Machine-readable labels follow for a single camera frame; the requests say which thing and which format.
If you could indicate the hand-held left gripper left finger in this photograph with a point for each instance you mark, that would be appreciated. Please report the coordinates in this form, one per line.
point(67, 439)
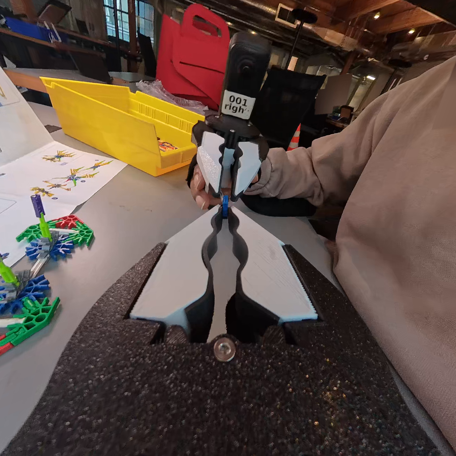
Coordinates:
point(167, 285)

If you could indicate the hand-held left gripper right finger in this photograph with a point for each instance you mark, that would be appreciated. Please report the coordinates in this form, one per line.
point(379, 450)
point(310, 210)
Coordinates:
point(281, 285)

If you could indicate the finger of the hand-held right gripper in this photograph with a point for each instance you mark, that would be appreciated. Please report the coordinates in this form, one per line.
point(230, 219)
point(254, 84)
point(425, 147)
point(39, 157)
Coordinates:
point(210, 167)
point(247, 164)

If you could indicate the grey rod with blue connector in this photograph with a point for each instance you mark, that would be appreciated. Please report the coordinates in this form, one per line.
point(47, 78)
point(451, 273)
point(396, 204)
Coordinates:
point(226, 203)

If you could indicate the colourful toy rod model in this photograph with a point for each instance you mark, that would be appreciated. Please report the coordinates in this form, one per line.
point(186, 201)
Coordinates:
point(43, 246)

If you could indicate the person's right forearm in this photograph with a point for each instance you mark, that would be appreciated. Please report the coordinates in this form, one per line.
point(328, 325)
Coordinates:
point(335, 149)

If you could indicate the person's right hand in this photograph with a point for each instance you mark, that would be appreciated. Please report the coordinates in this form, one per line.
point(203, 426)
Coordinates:
point(203, 192)

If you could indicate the black mesh chair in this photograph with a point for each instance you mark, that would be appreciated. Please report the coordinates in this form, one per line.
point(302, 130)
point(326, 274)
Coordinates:
point(285, 100)

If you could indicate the pile of toy building pieces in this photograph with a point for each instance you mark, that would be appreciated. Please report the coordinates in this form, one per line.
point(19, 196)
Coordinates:
point(167, 145)

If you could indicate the orange traffic cone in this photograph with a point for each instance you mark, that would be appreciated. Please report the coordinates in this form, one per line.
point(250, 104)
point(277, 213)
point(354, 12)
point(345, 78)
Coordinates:
point(294, 137)

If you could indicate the red tote bag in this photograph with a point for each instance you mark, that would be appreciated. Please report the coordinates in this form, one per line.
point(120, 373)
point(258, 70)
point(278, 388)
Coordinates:
point(192, 57)

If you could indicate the clear plastic bag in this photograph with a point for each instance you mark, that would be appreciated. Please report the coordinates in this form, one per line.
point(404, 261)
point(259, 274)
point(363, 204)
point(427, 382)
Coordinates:
point(167, 96)

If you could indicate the yellow plastic bin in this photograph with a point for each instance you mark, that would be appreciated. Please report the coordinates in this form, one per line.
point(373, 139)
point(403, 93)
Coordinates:
point(107, 121)

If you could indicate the person's beige clothing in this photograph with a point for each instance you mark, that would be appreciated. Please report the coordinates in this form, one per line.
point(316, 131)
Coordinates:
point(406, 285)

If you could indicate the white folded instruction booklet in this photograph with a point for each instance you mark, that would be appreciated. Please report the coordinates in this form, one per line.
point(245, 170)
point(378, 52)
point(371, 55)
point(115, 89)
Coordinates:
point(43, 178)

